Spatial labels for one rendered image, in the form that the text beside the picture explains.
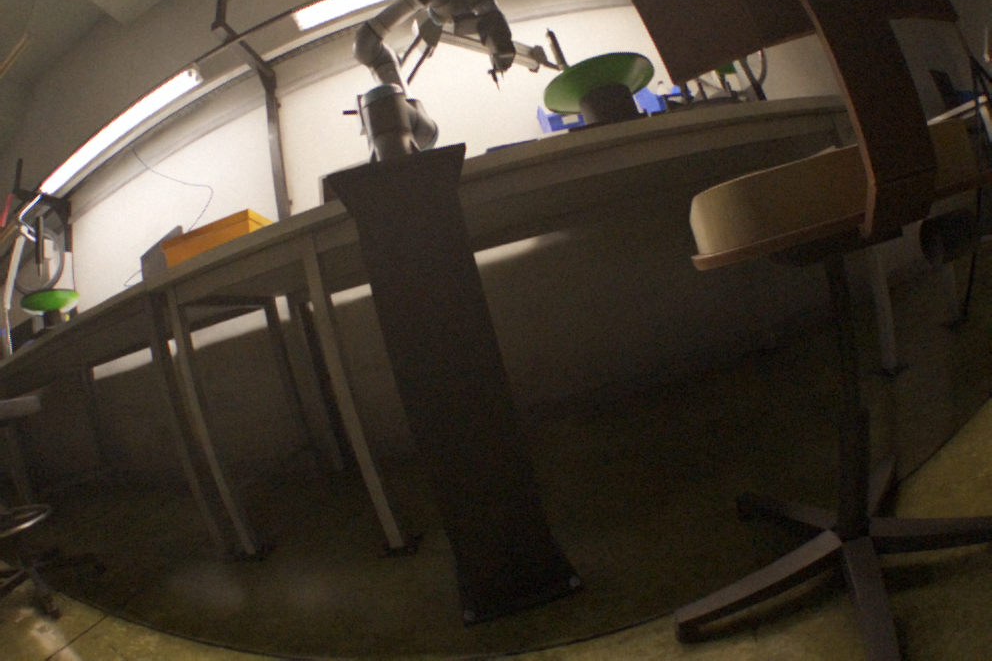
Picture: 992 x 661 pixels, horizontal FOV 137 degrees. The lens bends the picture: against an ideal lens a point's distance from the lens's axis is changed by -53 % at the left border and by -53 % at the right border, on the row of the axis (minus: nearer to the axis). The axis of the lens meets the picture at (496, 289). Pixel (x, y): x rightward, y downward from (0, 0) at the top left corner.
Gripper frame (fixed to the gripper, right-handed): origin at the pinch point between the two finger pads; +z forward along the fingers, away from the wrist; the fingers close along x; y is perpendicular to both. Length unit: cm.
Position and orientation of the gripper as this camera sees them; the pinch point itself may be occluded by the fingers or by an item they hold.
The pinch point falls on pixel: (501, 85)
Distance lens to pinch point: 92.7
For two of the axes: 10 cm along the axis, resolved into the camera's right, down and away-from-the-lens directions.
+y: 9.5, -2.5, 1.7
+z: 2.6, 9.6, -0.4
